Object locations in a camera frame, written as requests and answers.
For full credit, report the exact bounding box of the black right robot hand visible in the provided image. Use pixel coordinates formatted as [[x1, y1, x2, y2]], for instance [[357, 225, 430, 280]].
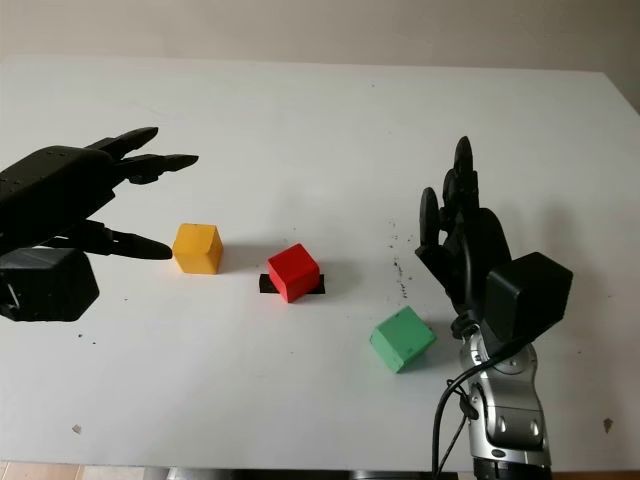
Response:
[[414, 135, 514, 327]]

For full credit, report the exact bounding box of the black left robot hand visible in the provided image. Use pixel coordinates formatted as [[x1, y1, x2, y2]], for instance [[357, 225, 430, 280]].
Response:
[[0, 127, 200, 261]]

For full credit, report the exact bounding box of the green wooden block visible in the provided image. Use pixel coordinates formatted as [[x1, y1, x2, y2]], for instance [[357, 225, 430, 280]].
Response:
[[369, 305, 437, 374]]

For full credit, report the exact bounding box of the yellow wooden block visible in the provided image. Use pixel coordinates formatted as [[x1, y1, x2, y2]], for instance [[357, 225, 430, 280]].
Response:
[[171, 222, 224, 275]]

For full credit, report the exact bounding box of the red wooden block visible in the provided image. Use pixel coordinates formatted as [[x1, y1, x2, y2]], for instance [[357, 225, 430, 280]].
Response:
[[267, 243, 321, 304]]

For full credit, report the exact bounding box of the black tape strip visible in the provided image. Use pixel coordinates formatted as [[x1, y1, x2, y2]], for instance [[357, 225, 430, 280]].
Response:
[[258, 273, 326, 296]]

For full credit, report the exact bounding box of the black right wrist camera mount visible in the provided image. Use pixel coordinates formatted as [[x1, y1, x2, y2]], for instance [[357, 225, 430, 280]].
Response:
[[483, 251, 574, 347]]

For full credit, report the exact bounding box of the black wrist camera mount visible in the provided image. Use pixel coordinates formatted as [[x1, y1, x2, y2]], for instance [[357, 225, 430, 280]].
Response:
[[483, 251, 574, 347], [0, 246, 100, 323]]

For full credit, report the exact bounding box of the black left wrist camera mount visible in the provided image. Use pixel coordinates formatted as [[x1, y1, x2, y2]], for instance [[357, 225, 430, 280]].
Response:
[[0, 246, 100, 323]]

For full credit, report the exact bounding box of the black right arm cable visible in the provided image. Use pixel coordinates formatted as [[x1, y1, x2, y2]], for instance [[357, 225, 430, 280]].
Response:
[[432, 337, 531, 477]]

